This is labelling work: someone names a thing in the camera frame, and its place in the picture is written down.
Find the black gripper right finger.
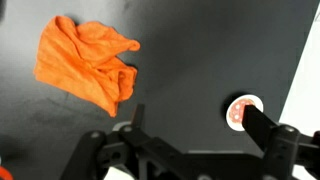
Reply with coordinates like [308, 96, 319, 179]
[242, 104, 320, 180]

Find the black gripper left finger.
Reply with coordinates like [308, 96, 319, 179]
[113, 103, 183, 168]

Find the small orange cylinder object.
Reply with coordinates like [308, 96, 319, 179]
[225, 94, 265, 132]

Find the orange crumpled cloth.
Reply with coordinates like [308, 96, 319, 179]
[33, 15, 141, 118]

